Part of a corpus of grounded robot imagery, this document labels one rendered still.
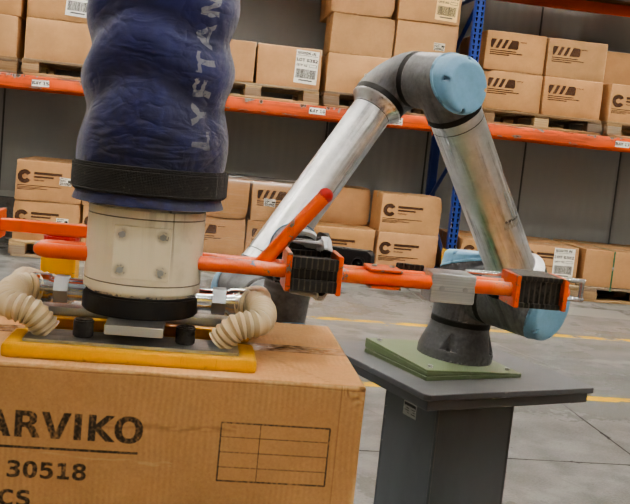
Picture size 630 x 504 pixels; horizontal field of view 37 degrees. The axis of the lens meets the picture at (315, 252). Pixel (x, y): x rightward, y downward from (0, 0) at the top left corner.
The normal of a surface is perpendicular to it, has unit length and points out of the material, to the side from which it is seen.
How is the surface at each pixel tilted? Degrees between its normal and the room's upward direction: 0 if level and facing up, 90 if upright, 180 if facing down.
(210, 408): 90
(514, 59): 91
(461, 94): 87
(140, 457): 90
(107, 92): 76
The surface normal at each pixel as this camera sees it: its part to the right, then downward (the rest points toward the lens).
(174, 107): 0.51, -0.13
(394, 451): -0.88, -0.04
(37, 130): 0.13, 0.13
